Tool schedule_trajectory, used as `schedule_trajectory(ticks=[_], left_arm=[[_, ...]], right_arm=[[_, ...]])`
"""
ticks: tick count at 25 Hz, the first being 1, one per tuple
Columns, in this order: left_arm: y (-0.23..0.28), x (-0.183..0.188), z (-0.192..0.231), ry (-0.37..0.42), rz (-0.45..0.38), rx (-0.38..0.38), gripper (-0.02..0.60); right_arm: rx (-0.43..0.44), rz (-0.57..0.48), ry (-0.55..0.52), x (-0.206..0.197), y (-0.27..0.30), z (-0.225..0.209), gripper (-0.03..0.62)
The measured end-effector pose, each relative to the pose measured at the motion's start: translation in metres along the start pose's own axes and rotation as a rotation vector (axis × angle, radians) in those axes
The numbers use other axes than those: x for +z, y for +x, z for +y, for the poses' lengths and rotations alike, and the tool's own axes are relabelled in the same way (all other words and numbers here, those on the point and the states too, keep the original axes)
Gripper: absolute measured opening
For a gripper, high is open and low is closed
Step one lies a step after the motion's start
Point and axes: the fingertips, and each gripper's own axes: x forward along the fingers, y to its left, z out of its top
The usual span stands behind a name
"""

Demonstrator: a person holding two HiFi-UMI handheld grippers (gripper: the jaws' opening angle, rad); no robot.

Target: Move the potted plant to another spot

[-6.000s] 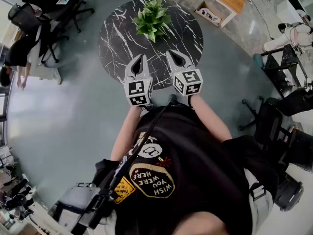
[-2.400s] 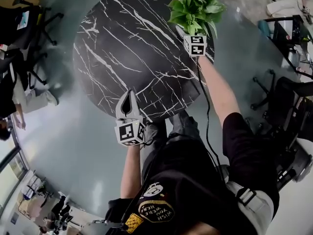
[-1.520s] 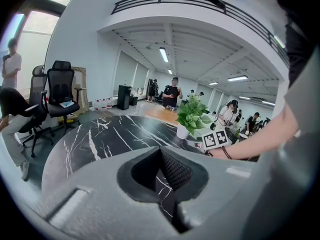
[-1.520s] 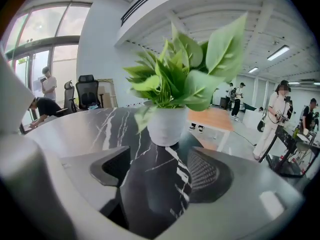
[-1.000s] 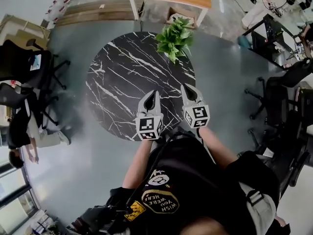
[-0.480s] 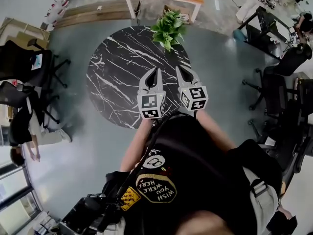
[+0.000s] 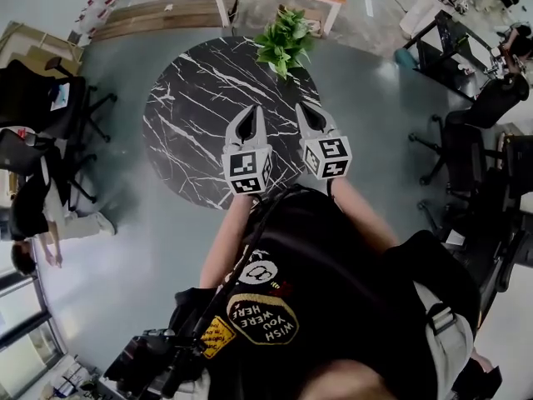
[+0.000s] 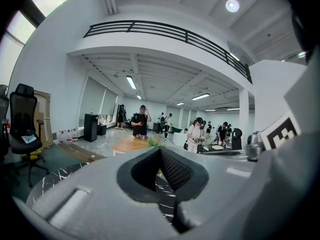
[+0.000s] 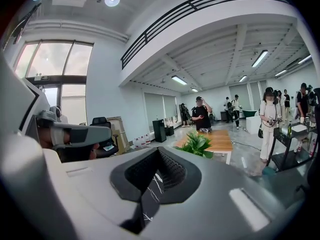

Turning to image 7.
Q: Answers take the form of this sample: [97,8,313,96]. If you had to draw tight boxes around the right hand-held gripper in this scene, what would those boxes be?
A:
[296,102,353,181]

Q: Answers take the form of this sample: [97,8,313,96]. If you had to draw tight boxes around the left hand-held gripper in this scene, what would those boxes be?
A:
[222,105,274,196]

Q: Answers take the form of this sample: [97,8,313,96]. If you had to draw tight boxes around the green potted plant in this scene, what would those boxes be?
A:
[253,7,316,81]

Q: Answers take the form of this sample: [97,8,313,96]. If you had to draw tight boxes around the person's left forearm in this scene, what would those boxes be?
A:
[198,192,256,289]

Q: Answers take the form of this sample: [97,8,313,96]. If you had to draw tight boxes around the grey shoulder bag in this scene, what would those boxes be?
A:
[411,280,476,400]

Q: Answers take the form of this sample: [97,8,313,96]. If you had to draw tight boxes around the person's right forearm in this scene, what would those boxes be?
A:
[330,176,400,250]

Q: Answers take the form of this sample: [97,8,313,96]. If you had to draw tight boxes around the teal round stool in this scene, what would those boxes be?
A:
[394,47,419,71]

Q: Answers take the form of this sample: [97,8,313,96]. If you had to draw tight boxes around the wooden floor platform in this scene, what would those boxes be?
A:
[88,0,227,43]

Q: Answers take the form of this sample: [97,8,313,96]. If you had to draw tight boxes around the black rectangular table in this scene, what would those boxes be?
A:
[402,9,508,104]

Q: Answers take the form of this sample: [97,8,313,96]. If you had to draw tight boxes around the person's black printed shirt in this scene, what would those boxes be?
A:
[173,184,485,400]

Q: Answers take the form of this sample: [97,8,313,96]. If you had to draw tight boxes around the black mesh office chair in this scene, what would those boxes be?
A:
[416,134,533,304]
[0,127,100,206]
[408,72,531,188]
[0,57,118,142]

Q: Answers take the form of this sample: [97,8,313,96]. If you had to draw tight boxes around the blue and white booklet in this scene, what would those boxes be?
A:
[49,82,72,113]

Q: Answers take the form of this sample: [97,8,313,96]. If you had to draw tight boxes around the black waist device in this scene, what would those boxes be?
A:
[102,326,210,400]

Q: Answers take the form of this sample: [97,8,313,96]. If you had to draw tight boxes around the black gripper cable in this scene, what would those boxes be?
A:
[192,184,310,341]

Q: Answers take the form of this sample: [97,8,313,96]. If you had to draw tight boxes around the wooden frame panel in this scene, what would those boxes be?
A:
[0,20,85,79]

